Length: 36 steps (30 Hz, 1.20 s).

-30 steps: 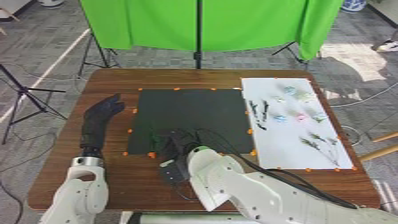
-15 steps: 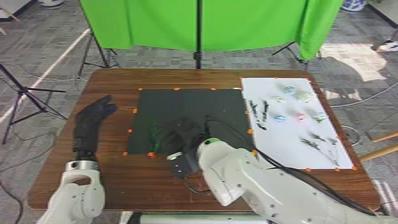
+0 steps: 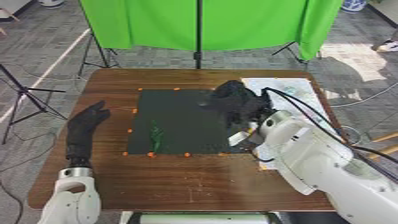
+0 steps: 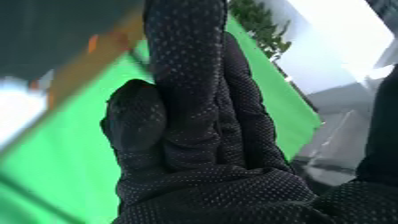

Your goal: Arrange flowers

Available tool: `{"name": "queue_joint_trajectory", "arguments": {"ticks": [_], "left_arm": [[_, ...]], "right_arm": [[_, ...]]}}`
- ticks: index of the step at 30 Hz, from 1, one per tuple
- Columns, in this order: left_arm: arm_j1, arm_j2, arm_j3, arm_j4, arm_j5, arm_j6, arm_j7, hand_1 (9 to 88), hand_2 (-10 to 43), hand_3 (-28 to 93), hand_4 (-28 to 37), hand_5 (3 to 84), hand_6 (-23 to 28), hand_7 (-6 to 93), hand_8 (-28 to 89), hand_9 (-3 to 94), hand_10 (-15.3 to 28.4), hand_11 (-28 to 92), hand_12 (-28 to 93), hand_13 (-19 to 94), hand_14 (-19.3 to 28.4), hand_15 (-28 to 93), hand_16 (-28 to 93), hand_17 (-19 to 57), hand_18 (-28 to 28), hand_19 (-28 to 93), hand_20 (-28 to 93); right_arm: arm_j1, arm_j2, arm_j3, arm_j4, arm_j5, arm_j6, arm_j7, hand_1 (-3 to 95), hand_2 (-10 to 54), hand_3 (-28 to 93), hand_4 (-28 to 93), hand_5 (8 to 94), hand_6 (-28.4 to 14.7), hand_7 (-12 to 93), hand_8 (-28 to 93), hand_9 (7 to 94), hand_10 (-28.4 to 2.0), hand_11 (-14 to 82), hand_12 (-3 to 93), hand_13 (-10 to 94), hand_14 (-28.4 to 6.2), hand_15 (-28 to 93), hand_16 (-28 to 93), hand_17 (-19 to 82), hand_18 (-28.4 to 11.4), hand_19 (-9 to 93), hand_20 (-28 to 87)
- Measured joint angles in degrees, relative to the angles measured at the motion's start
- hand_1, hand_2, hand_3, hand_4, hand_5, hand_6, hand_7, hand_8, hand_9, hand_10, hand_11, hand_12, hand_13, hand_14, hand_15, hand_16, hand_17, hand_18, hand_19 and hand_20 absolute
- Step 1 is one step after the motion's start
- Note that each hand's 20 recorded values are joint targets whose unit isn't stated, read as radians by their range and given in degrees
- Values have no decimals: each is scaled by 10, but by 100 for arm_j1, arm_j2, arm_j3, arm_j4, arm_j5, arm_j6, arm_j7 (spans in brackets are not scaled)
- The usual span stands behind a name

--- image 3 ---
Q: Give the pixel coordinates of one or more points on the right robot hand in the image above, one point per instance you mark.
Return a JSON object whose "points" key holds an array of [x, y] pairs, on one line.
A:
{"points": [[236, 100]]}

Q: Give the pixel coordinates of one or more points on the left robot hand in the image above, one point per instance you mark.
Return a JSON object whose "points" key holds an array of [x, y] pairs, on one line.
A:
{"points": [[82, 126]]}

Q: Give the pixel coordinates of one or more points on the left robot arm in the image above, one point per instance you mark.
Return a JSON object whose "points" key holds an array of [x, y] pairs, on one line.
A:
{"points": [[73, 196]]}

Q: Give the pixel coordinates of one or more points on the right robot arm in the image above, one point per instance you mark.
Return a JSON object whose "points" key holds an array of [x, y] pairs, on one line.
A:
{"points": [[330, 166]]}

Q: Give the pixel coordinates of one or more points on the white sheet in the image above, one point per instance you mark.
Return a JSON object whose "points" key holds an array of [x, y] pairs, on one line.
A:
{"points": [[293, 88]]}

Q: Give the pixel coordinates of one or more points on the dark mat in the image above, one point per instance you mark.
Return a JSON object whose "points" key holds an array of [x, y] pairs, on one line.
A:
{"points": [[178, 120]]}

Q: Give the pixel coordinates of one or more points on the green sprig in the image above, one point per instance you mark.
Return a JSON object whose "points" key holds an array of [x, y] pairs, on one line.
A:
{"points": [[156, 136]]}

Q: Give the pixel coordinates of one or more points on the black tripod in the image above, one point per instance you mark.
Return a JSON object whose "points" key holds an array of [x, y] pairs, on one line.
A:
{"points": [[27, 95]]}

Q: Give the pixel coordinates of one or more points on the black stand legs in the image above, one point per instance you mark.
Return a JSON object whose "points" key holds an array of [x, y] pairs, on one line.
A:
{"points": [[291, 50]]}

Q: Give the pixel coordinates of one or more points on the black upright pole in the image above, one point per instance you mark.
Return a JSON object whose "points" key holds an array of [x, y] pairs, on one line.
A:
{"points": [[197, 33]]}

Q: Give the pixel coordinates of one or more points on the black light stand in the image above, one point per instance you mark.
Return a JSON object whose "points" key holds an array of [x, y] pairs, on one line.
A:
{"points": [[98, 50]]}

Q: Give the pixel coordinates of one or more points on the pale grey bar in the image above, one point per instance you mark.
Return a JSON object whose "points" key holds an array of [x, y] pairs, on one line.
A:
{"points": [[201, 218]]}

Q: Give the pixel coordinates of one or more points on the blue and white vase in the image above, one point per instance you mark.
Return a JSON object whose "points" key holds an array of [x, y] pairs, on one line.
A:
{"points": [[353, 5], [51, 2]]}

